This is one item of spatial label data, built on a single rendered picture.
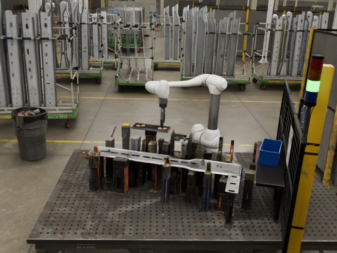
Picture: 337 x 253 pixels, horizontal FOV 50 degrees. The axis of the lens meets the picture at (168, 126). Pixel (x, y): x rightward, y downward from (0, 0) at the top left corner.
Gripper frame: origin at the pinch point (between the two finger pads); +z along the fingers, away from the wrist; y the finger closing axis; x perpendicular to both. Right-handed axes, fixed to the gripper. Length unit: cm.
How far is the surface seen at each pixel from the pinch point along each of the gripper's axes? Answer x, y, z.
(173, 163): 14, 43, 21
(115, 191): -36, 48, 50
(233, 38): 129, -700, -13
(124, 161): -27, 50, 19
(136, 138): -22.5, 17.7, 10.5
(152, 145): -6.6, 21.1, 14.5
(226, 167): 60, 43, 21
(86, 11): -277, -685, -68
